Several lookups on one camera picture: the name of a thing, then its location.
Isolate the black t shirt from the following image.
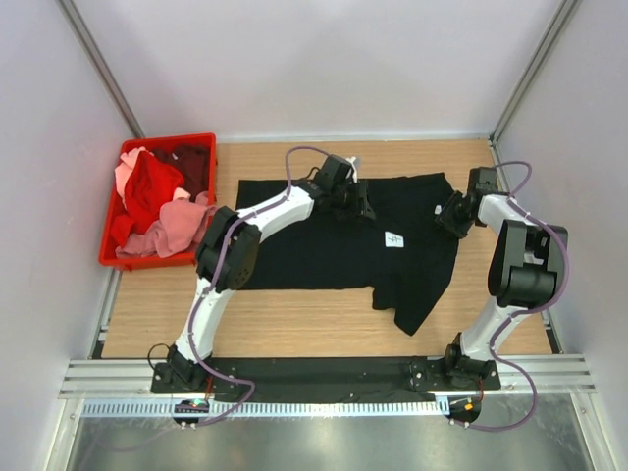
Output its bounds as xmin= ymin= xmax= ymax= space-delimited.
xmin=244 ymin=173 xmax=458 ymax=336

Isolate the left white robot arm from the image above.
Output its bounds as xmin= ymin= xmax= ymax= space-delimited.
xmin=151 ymin=153 xmax=375 ymax=394

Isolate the red t shirt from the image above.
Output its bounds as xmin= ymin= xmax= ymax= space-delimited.
xmin=109 ymin=147 xmax=190 ymax=246

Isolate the pink t shirt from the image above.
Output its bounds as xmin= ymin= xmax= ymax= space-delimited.
xmin=114 ymin=175 xmax=215 ymax=259

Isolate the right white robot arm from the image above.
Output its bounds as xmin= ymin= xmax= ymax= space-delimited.
xmin=436 ymin=167 xmax=569 ymax=389

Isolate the slotted cable duct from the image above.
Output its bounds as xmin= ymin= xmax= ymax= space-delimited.
xmin=81 ymin=397 xmax=449 ymax=420

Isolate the left aluminium corner post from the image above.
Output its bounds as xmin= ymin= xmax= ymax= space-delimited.
xmin=57 ymin=0 xmax=145 ymax=138

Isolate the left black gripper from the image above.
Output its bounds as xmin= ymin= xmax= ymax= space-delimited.
xmin=330 ymin=179 xmax=376 ymax=223

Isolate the aluminium corner post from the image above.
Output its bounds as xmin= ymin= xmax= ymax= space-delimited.
xmin=57 ymin=0 xmax=145 ymax=138
xmin=490 ymin=0 xmax=584 ymax=143

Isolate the aluminium frame rail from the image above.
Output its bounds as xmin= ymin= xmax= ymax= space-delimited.
xmin=59 ymin=354 xmax=596 ymax=403

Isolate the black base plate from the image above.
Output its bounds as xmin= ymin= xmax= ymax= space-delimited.
xmin=149 ymin=355 xmax=501 ymax=401

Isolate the right aluminium corner post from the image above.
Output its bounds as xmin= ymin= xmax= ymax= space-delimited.
xmin=490 ymin=0 xmax=584 ymax=143

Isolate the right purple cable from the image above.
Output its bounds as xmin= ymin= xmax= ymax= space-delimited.
xmin=450 ymin=160 xmax=570 ymax=433

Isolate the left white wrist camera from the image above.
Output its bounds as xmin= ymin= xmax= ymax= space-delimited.
xmin=345 ymin=156 xmax=360 ymax=183

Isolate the dark maroon t shirt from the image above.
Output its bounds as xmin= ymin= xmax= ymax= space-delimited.
xmin=151 ymin=144 xmax=211 ymax=200

